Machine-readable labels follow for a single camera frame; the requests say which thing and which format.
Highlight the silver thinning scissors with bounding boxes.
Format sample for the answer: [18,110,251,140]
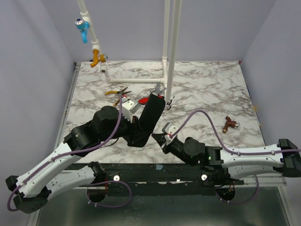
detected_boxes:
[165,96,175,111]

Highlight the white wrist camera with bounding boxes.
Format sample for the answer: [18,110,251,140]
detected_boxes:
[122,97,141,123]
[162,122,177,135]

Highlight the blue faucet tap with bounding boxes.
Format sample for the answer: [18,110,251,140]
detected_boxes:
[75,19,90,43]

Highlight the brown faucet tap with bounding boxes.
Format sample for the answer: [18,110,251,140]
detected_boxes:
[222,116,240,133]

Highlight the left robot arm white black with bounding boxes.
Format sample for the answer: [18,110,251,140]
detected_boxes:
[5,105,162,214]

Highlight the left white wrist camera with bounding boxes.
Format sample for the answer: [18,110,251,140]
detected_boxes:
[122,97,141,123]

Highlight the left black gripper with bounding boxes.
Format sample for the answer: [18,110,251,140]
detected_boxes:
[100,111,147,143]

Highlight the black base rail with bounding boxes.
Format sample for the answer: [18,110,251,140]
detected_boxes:
[47,162,238,196]

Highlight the yellow handled pliers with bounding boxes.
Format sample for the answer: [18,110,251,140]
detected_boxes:
[105,87,131,106]

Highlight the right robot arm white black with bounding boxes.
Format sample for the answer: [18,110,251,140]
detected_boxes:
[152,133,301,185]

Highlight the white PVC pipe frame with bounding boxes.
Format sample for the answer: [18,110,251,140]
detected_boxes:
[77,0,182,101]

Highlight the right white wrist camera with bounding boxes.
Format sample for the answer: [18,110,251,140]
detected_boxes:
[162,122,177,135]

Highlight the orange faucet tap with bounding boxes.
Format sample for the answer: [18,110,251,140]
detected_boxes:
[90,49,108,68]

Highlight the red utility knife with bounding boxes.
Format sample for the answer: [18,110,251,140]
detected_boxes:
[138,95,165,105]

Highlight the black fabric tool case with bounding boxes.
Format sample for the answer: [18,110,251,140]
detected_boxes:
[139,94,166,134]

